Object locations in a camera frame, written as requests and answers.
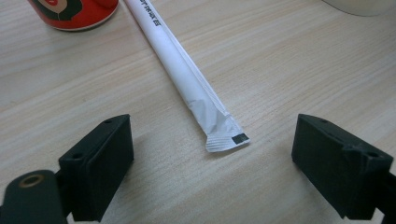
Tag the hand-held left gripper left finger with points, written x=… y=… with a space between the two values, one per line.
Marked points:
x=99 y=168

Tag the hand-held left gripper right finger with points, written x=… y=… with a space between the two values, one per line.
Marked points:
x=336 y=168

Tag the white paper-wrapped straw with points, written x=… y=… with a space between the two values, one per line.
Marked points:
x=183 y=71

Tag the red printed cup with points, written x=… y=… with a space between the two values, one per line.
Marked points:
x=74 y=14

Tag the white round container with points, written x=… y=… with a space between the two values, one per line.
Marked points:
x=364 y=6

